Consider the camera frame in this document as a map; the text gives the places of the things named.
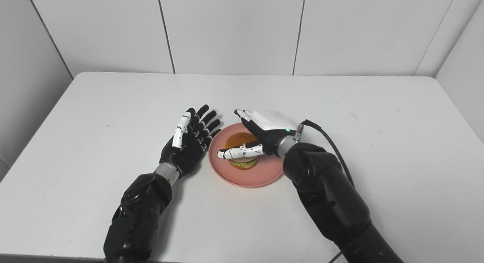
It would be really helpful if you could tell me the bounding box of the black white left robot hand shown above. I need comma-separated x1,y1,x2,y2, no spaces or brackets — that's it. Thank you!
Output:
159,104,222,178

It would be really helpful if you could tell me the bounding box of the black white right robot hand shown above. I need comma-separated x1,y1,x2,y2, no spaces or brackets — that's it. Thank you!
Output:
217,109,299,160

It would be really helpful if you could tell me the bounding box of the toy hamburger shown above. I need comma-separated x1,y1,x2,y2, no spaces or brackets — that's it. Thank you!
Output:
225,132,261,170

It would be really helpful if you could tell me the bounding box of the pink round plate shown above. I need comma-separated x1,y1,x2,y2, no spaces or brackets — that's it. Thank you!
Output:
208,122,288,188

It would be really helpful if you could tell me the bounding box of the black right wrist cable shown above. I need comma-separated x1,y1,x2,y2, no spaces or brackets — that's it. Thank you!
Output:
295,119,356,188

